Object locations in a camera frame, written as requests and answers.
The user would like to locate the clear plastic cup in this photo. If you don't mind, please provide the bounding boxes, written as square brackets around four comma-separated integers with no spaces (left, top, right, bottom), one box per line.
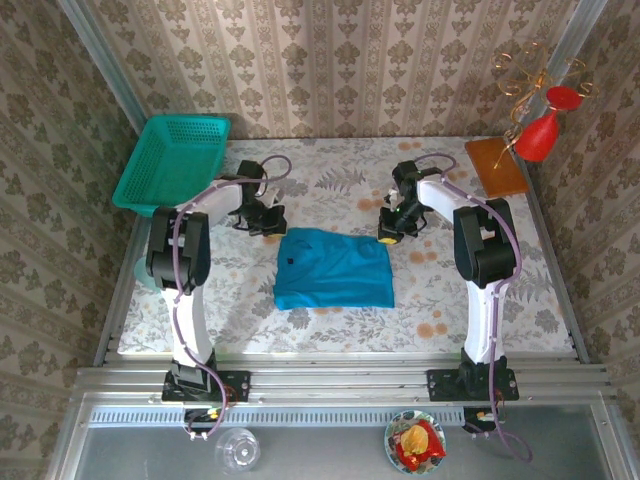
[213,427,262,476]

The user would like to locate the red plastic wine glass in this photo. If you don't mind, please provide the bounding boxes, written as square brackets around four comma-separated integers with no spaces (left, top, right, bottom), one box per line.
[514,85,585,162]

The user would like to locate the yellow orange snack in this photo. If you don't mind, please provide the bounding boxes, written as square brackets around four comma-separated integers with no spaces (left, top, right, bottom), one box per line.
[399,424,430,454]

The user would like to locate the aluminium frame post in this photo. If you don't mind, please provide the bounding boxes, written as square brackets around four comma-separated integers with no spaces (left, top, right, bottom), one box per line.
[519,0,610,131]
[57,0,149,135]

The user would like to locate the patterned plate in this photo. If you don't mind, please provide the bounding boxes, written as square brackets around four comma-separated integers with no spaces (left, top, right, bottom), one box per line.
[383,409,448,475]

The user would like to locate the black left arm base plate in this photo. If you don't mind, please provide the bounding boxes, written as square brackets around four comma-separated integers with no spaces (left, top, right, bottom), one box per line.
[161,369,251,403]

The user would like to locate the pale green cup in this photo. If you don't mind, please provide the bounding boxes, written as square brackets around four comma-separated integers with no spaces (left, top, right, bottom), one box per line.
[134,257,161,294]

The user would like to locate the grey slotted cable duct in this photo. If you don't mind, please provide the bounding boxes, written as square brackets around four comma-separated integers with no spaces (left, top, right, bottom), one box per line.
[88,405,464,427]

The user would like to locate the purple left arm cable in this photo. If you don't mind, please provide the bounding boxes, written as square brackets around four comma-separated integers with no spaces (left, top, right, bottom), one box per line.
[169,154,293,444]

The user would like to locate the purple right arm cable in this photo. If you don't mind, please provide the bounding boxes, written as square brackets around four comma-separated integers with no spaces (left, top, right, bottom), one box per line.
[413,152,535,465]

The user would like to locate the red snack packet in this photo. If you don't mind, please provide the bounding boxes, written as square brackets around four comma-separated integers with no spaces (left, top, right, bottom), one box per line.
[394,418,447,471]

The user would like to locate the blue t-shirt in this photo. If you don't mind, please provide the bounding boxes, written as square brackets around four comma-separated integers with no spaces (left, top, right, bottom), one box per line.
[273,227,397,312]

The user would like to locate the teal plastic basket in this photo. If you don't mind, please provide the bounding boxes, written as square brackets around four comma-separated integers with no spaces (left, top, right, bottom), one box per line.
[112,114,232,220]

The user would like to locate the black adapter board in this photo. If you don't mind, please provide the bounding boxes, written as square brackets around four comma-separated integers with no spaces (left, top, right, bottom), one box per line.
[182,407,225,435]
[462,407,503,434]

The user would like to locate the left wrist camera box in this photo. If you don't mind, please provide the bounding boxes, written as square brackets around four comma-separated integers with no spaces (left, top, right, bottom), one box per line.
[236,159,282,207]

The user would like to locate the aluminium frame rail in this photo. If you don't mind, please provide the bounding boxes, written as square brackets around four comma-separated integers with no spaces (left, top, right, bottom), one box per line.
[74,352,614,407]

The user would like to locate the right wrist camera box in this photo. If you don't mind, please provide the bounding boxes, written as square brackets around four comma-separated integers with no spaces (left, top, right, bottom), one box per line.
[387,159,420,207]

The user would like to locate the grey metal shelf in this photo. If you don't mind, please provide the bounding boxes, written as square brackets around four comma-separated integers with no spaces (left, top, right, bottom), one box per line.
[47,392,639,480]

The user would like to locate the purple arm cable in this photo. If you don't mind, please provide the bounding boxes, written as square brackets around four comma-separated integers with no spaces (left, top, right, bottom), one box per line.
[169,154,293,444]
[413,152,535,465]

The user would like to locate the floral tablecloth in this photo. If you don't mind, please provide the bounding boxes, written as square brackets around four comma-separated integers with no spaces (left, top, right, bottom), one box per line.
[117,137,574,356]

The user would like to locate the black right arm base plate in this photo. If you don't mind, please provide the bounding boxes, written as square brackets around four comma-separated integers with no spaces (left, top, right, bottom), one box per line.
[426,368,520,403]

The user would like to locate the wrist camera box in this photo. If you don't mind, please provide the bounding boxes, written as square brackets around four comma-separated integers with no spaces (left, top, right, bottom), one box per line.
[387,159,420,207]
[236,159,282,207]

